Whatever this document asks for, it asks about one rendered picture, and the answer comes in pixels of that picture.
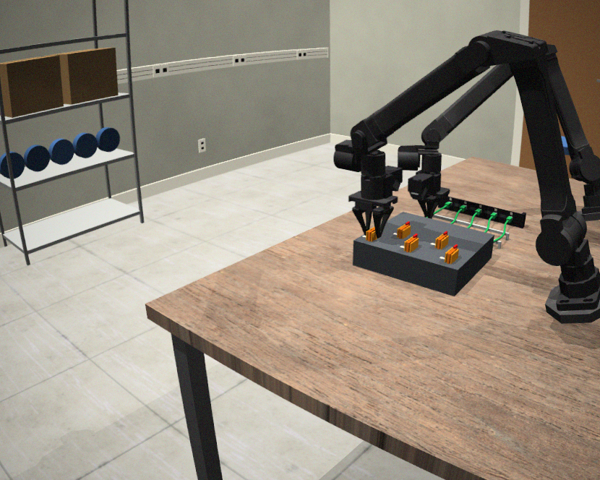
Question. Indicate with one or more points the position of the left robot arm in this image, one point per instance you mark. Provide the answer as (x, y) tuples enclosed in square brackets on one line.
[(563, 229)]

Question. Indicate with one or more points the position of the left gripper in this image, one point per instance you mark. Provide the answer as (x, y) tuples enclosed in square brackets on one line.
[(371, 195)]

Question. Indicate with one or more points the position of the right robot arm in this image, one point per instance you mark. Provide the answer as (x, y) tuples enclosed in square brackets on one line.
[(586, 166)]

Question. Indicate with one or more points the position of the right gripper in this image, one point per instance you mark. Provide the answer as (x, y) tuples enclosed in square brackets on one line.
[(430, 198)]

